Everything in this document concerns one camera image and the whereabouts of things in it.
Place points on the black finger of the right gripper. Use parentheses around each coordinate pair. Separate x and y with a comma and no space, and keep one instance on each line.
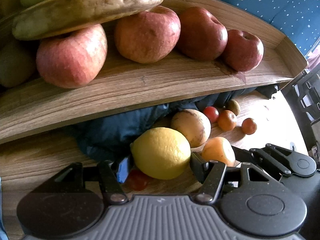
(277,160)

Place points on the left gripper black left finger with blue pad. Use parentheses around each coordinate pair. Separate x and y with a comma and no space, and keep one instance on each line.
(72,201)

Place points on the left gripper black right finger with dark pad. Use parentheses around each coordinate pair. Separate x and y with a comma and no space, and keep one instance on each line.
(245,201)

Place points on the small orange tangerine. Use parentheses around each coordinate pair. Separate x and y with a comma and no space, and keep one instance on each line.
(249,126)
(227,120)

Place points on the orange persimmon fruit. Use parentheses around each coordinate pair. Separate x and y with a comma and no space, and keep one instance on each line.
(220,149)

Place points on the red cherry tomato front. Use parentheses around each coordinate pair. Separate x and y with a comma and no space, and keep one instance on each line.
(137,180)

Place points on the red cherry tomato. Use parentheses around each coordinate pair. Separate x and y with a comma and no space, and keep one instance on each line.
(211,113)
(137,180)

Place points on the pale yellow round fruit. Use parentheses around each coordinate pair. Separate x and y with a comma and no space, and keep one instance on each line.
(194,125)

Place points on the yellow lemon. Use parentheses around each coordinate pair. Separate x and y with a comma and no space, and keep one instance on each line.
(161,153)

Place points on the dark blue cloth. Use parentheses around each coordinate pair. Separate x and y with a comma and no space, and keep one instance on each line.
(109,138)

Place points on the small brown kiwi on table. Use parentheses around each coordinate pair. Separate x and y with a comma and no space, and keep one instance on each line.
(233,105)

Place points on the red cherry tomato back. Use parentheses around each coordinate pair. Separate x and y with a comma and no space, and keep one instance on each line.
(211,113)

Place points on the dark red apple rightmost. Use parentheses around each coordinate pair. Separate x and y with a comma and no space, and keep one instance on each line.
(244,51)

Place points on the dark red apple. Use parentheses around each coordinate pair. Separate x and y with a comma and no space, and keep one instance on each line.
(244,51)
(202,36)

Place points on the wooden curved shelf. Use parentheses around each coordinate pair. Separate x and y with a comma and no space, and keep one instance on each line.
(124,85)

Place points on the pink apple leftmost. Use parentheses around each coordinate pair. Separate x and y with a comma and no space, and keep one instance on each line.
(73,60)

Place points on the pink apple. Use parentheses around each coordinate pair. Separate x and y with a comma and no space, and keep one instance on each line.
(148,36)
(73,60)

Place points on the brown potato right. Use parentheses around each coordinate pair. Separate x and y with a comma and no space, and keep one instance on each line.
(18,62)

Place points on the blue dotted fabric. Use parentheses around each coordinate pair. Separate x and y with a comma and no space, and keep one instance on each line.
(297,19)

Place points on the yellow banana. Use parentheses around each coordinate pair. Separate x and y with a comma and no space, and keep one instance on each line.
(55,17)

